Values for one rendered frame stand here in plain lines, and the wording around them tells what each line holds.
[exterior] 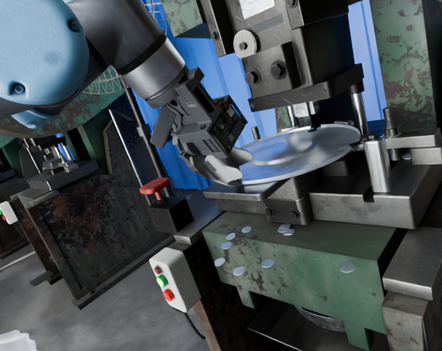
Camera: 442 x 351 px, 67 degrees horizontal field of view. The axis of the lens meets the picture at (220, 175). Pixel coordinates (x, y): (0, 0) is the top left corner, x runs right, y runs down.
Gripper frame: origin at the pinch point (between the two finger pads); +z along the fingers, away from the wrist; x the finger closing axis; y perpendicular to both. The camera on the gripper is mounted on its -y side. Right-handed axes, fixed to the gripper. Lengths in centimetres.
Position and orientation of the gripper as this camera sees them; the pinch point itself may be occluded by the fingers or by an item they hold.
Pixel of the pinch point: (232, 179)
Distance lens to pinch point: 56.0
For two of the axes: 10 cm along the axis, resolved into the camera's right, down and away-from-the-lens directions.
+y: 7.2, -0.2, -6.9
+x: 4.3, -7.7, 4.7
